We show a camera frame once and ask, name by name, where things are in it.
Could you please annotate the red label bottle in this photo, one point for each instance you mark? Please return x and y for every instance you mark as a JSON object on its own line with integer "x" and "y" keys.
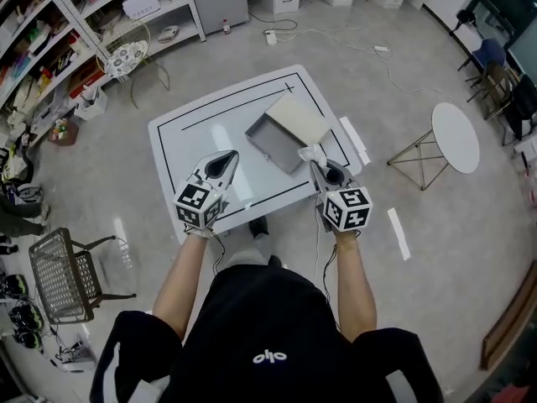
{"x": 227, "y": 27}

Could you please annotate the person's right forearm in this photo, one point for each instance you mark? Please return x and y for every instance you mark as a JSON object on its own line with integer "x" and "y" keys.
{"x": 356, "y": 284}

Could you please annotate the white power strip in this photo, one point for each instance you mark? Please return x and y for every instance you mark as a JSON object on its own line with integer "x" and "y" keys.
{"x": 381, "y": 48}
{"x": 271, "y": 37}

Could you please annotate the person's black shoe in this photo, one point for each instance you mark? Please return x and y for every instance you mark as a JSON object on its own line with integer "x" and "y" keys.
{"x": 274, "y": 261}
{"x": 258, "y": 227}

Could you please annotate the grey box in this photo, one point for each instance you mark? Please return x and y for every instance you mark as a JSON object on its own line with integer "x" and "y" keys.
{"x": 277, "y": 141}

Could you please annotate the person's left black shoe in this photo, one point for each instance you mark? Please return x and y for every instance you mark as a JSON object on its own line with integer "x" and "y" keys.
{"x": 258, "y": 227}

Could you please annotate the white floor tape strip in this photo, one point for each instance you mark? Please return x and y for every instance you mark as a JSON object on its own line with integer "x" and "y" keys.
{"x": 398, "y": 233}
{"x": 352, "y": 134}

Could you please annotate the person's black shirt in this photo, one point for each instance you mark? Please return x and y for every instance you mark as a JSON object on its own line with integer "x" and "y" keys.
{"x": 260, "y": 317}

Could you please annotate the white cardboard box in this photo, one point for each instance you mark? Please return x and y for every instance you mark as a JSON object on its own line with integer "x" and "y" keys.
{"x": 94, "y": 105}

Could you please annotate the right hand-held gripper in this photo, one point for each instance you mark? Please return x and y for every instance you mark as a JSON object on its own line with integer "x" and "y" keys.
{"x": 348, "y": 208}

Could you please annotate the black green headset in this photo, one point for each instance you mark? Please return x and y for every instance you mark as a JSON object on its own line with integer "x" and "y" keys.
{"x": 14, "y": 287}
{"x": 27, "y": 326}

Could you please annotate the brown wooden board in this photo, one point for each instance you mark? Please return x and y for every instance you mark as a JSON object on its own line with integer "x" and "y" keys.
{"x": 509, "y": 321}

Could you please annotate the brown basket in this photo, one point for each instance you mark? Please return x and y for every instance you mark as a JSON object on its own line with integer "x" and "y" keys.
{"x": 63, "y": 134}

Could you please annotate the grey white headset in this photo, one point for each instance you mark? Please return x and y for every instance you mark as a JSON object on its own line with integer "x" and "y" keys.
{"x": 29, "y": 192}

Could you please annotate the person's left forearm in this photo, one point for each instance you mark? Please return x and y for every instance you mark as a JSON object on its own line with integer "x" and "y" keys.
{"x": 180, "y": 284}

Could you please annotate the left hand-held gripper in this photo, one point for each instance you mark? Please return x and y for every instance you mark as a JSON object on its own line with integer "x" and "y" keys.
{"x": 193, "y": 195}

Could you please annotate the dark metal mesh chair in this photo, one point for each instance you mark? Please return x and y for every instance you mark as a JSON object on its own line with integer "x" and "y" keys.
{"x": 58, "y": 275}

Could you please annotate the blue office chair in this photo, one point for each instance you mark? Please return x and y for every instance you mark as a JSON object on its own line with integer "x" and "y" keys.
{"x": 488, "y": 50}

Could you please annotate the white plastic bag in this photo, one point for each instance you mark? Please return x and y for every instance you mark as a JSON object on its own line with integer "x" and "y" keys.
{"x": 311, "y": 153}

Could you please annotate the person's grey trousers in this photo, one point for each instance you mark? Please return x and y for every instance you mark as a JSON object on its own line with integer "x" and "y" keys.
{"x": 251, "y": 254}

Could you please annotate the person's right black shoe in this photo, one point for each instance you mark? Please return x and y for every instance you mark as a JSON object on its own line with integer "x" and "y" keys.
{"x": 274, "y": 261}

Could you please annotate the round white side table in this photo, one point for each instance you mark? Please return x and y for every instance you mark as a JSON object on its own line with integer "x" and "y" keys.
{"x": 455, "y": 137}

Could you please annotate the white small appliance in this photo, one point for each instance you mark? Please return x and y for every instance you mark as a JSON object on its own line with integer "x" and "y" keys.
{"x": 168, "y": 34}

